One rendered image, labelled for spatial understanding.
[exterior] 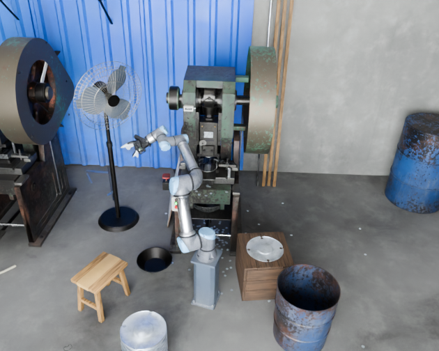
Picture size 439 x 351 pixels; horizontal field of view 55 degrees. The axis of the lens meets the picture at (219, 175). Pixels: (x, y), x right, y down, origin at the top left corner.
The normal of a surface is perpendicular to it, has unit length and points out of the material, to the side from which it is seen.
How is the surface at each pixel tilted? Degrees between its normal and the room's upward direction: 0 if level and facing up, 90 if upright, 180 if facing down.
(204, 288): 90
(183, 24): 90
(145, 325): 0
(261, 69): 38
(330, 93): 90
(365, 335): 0
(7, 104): 80
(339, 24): 90
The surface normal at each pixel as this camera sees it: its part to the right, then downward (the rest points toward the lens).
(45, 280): 0.03, -0.85
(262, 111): -0.02, 0.32
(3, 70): -0.03, -0.15
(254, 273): 0.10, 0.53
